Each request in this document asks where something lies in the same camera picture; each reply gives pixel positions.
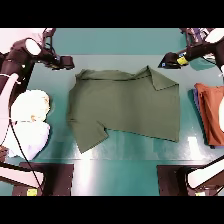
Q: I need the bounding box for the orange garment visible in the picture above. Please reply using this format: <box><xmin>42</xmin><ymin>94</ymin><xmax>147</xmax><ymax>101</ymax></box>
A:
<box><xmin>194</xmin><ymin>82</ymin><xmax>224</xmax><ymax>147</ymax></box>

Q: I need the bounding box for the white garment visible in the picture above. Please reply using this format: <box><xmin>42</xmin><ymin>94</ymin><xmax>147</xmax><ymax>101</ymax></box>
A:
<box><xmin>2</xmin><ymin>119</ymin><xmax>52</xmax><ymax>162</ymax></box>

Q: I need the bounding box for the cream garment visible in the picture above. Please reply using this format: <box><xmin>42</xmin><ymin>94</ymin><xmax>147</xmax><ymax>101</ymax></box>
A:
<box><xmin>10</xmin><ymin>89</ymin><xmax>53</xmax><ymax>124</ymax></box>

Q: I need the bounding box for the black cable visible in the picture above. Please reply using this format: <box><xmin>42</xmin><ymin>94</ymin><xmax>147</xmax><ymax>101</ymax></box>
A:
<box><xmin>9</xmin><ymin>119</ymin><xmax>46</xmax><ymax>197</ymax></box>

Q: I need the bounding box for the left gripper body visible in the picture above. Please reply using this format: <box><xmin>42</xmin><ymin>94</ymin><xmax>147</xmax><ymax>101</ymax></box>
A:
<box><xmin>58</xmin><ymin>55</ymin><xmax>75</xmax><ymax>71</ymax></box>

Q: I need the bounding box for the dark green T-shirt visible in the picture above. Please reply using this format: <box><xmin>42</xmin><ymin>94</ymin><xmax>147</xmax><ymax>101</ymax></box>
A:
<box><xmin>66</xmin><ymin>65</ymin><xmax>182</xmax><ymax>155</ymax></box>

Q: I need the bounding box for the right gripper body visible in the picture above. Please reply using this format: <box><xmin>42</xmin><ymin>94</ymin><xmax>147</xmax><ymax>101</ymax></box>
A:
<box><xmin>157</xmin><ymin>51</ymin><xmax>185</xmax><ymax>70</ymax></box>

